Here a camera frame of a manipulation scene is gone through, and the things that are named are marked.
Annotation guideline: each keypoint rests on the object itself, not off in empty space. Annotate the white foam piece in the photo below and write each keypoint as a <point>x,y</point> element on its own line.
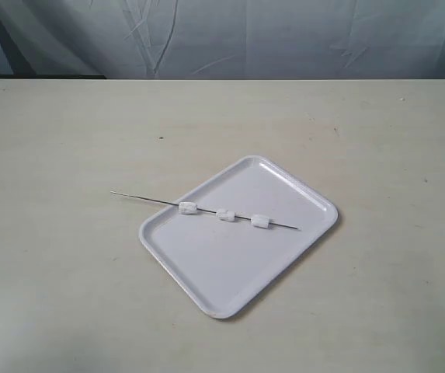
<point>260,221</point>
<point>225,215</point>
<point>187,207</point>

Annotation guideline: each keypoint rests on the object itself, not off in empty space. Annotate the thin metal skewer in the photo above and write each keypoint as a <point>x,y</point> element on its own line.
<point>200,209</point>

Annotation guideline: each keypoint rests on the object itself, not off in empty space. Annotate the white plastic tray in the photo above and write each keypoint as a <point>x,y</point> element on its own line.
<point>223,265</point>

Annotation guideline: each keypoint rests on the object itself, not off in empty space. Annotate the white backdrop curtain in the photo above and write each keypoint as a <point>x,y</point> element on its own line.
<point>223,39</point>

